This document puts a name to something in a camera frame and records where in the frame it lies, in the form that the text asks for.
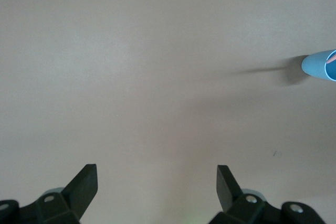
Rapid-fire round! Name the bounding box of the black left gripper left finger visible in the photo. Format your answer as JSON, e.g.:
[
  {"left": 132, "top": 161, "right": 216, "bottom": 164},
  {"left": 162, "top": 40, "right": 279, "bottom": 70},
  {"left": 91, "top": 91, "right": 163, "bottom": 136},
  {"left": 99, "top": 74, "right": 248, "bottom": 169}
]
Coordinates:
[{"left": 0, "top": 164, "right": 98, "bottom": 224}]

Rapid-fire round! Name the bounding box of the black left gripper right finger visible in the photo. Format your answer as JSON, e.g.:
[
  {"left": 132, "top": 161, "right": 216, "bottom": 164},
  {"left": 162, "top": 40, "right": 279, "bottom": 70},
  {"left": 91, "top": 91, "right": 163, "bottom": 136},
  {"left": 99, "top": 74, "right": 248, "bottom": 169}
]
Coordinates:
[{"left": 208, "top": 165, "right": 326, "bottom": 224}]

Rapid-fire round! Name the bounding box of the blue plastic cup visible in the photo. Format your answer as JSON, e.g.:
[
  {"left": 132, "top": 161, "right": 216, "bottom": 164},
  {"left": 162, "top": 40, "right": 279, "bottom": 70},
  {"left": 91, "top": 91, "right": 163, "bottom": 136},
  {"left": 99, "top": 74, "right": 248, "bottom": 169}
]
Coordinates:
[{"left": 301, "top": 49, "right": 336, "bottom": 82}]

